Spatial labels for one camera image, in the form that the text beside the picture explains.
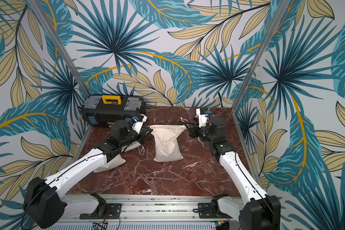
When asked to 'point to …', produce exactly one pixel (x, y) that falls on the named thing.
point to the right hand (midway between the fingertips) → (175, 127)
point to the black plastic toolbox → (101, 111)
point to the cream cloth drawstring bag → (166, 146)
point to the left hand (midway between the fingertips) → (150, 130)
